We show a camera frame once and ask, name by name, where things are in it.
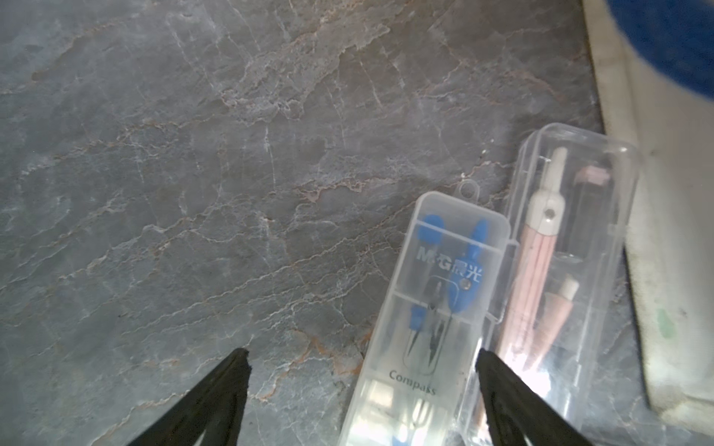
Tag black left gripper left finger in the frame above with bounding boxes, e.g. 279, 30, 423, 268
130, 348, 251, 445

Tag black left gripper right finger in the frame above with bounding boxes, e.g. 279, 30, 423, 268
475, 349, 591, 446

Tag clear case blue insert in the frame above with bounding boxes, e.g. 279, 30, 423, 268
340, 180, 511, 445

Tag clear case pink compass upper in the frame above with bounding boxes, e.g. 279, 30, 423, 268
475, 123, 640, 426

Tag white canvas bag blue handles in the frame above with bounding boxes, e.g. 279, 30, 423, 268
584, 1, 713, 435

